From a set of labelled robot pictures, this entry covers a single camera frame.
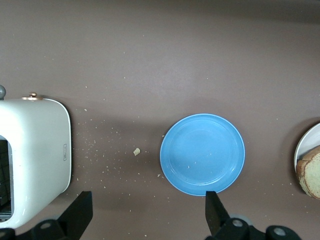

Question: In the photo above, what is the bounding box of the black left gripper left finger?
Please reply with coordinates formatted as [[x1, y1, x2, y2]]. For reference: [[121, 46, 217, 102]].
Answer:
[[0, 191, 94, 240]]

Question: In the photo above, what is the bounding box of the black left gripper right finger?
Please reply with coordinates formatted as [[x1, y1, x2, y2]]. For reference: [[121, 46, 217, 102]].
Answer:
[[204, 190, 303, 240]]

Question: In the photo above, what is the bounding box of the toasted bread slice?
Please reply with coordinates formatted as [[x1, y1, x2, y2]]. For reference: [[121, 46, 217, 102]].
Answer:
[[296, 144, 320, 200]]

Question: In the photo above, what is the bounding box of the blue plate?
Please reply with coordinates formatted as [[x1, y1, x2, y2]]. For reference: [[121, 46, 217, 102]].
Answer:
[[159, 113, 246, 197]]

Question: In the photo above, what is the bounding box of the beige plate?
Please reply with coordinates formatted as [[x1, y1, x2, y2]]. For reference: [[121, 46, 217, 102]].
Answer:
[[294, 122, 320, 176]]

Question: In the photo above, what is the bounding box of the white toaster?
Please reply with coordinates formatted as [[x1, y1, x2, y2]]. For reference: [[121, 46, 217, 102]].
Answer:
[[0, 84, 73, 230]]

